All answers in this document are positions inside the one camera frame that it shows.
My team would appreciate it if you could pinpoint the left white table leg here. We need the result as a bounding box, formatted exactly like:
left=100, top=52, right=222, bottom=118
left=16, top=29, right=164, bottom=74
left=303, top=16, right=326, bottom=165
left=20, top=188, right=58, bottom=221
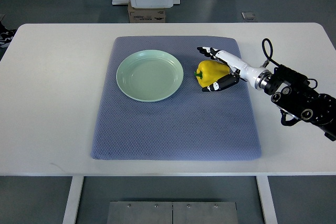
left=62, top=176, right=84, bottom=224

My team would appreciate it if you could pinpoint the black white sneaker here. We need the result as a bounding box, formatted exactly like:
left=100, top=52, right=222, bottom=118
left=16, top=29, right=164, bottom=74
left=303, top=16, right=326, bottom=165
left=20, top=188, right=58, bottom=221
left=0, top=23, right=17, bottom=48

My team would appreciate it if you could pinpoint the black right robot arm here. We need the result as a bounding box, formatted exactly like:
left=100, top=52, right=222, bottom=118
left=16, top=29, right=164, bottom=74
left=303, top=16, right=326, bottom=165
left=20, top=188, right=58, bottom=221
left=259, top=38, right=335, bottom=141

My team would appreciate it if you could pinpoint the blue-grey quilted mat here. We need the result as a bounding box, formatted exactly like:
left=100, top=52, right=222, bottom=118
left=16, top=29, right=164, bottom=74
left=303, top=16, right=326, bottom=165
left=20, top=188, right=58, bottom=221
left=91, top=36, right=261, bottom=161

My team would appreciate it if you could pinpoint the right white table leg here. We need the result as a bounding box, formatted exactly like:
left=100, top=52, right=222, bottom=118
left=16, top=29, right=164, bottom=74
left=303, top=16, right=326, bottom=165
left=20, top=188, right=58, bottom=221
left=256, top=176, right=278, bottom=224

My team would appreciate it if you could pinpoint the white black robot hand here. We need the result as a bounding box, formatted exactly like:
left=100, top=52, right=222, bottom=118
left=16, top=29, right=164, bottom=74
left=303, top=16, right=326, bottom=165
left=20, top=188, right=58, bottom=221
left=197, top=47, right=271, bottom=92

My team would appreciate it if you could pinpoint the white table leg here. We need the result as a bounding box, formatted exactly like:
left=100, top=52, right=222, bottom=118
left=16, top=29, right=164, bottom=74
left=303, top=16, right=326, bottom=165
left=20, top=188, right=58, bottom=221
left=62, top=176, right=84, bottom=224
left=256, top=176, right=278, bottom=224

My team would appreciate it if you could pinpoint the yellow bell pepper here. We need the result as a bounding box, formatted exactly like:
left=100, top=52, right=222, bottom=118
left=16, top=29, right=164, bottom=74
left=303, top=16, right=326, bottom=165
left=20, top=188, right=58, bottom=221
left=194, top=60, right=230, bottom=88

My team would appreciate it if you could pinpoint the cardboard box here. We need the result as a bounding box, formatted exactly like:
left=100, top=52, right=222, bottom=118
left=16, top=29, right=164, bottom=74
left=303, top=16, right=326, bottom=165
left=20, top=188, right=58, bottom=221
left=128, top=3, right=166, bottom=23

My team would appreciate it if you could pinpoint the light green plate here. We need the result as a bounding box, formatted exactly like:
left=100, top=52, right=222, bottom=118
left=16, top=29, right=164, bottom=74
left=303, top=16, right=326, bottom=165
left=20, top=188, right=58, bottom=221
left=116, top=50, right=184, bottom=102

